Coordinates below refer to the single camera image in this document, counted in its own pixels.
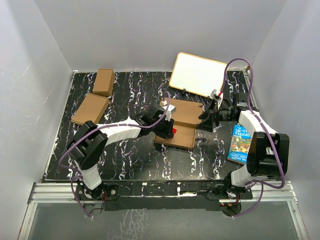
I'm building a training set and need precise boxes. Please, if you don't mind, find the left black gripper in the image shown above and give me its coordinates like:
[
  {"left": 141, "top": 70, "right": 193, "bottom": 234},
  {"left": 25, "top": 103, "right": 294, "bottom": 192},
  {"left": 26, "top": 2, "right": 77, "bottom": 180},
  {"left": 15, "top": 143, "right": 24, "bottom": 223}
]
[{"left": 150, "top": 115, "right": 173, "bottom": 139}]

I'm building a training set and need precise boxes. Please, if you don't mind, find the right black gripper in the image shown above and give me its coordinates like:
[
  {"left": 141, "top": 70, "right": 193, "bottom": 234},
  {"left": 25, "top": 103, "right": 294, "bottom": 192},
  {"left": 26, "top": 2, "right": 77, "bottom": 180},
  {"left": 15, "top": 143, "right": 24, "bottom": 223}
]
[{"left": 195, "top": 98, "right": 236, "bottom": 132}]

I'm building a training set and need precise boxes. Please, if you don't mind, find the red rectangular block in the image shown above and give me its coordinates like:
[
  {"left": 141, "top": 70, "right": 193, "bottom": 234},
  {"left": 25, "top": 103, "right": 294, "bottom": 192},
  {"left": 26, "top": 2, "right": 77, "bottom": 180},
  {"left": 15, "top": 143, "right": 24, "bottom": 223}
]
[{"left": 172, "top": 127, "right": 177, "bottom": 135}]

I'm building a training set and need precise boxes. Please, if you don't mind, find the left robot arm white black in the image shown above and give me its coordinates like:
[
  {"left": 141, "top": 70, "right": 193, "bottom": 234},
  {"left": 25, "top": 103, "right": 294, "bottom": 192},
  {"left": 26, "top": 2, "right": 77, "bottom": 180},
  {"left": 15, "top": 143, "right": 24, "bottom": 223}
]
[{"left": 66, "top": 101, "right": 176, "bottom": 200}]

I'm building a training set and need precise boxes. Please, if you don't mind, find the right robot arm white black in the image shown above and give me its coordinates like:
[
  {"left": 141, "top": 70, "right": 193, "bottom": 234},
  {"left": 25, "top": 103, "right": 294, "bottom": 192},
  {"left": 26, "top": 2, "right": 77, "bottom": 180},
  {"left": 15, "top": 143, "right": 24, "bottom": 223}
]
[{"left": 196, "top": 90, "right": 290, "bottom": 199}]

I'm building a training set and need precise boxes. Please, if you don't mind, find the folded cardboard box upright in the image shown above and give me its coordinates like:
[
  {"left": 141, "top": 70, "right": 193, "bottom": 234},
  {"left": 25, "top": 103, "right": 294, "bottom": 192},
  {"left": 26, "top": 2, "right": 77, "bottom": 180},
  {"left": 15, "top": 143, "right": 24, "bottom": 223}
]
[{"left": 92, "top": 69, "right": 115, "bottom": 97}]

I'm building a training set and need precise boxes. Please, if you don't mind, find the flat cardboard box stack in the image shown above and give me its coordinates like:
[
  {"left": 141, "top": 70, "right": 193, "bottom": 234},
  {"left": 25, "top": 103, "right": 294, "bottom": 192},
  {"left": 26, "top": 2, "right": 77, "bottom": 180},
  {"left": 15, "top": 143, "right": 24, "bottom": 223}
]
[{"left": 71, "top": 93, "right": 110, "bottom": 125}]

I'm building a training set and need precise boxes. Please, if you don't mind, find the blue treehouse book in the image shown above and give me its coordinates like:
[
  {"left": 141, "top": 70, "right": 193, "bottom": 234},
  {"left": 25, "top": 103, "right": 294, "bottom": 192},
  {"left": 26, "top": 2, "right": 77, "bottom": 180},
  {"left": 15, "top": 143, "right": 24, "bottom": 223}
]
[{"left": 227, "top": 124, "right": 252, "bottom": 165}]

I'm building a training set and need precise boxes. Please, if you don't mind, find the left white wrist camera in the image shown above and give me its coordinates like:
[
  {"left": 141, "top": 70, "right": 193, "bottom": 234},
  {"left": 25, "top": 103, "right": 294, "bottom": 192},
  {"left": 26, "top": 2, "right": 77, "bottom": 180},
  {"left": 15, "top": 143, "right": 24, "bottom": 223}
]
[{"left": 160, "top": 100, "right": 177, "bottom": 121}]

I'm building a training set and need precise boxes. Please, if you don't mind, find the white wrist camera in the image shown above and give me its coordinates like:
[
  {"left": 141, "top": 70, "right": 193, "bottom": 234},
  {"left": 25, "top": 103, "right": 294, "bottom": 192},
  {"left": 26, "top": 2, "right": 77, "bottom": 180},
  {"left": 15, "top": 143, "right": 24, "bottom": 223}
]
[
  {"left": 160, "top": 100, "right": 177, "bottom": 121},
  {"left": 210, "top": 89, "right": 224, "bottom": 110}
]

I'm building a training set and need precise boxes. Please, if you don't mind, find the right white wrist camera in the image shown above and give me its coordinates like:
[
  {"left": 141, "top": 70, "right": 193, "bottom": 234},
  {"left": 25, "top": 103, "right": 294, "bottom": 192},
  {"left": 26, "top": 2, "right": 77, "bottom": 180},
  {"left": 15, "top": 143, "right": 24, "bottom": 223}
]
[{"left": 210, "top": 89, "right": 224, "bottom": 110}]

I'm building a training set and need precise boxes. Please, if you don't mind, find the small whiteboard with wooden frame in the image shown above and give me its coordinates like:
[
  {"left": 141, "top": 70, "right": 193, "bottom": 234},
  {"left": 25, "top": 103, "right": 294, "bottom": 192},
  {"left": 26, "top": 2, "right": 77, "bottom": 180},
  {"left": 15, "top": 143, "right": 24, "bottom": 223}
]
[{"left": 169, "top": 52, "right": 227, "bottom": 97}]

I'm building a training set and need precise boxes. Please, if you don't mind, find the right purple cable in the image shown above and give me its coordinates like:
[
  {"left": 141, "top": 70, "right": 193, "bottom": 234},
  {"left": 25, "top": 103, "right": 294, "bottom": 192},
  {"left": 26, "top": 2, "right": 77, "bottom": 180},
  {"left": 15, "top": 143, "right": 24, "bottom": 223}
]
[{"left": 218, "top": 58, "right": 286, "bottom": 221}]

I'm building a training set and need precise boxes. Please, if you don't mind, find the purple cable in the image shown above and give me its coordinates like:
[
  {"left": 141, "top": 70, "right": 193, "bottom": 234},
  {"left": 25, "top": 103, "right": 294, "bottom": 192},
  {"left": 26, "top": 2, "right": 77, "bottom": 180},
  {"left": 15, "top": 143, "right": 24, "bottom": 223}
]
[
  {"left": 58, "top": 91, "right": 172, "bottom": 221},
  {"left": 218, "top": 58, "right": 286, "bottom": 221}
]

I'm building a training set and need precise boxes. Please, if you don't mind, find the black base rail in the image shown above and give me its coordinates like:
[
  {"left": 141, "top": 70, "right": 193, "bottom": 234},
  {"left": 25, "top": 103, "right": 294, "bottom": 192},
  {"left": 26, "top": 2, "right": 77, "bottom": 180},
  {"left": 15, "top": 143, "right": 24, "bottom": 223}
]
[{"left": 73, "top": 180, "right": 253, "bottom": 212}]

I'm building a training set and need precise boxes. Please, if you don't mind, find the aluminium frame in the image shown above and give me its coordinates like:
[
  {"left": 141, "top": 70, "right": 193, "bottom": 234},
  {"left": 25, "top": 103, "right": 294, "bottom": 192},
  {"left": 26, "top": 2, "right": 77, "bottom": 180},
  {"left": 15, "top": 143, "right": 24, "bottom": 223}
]
[{"left": 18, "top": 182, "right": 308, "bottom": 240}]

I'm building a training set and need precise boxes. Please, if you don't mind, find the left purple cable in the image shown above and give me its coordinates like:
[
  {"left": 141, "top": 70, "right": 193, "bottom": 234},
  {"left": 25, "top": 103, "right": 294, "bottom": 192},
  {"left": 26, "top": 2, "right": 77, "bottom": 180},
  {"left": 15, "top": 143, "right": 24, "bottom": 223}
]
[{"left": 58, "top": 91, "right": 172, "bottom": 221}]

